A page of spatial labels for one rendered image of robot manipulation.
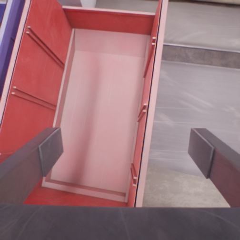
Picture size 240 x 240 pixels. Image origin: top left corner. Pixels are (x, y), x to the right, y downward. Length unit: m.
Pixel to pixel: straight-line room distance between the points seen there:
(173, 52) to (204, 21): 0.10
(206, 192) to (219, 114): 0.15
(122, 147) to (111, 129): 0.04
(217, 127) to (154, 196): 0.18
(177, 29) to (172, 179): 0.31
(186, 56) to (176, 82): 0.06
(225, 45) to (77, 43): 0.31
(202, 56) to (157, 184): 0.28
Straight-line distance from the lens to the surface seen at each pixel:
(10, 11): 0.31
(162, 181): 0.35
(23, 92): 0.27
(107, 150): 0.34
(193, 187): 0.37
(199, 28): 0.44
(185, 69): 0.39
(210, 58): 0.42
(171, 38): 0.41
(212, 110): 0.38
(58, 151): 0.16
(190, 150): 0.17
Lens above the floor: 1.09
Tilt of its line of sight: 82 degrees down
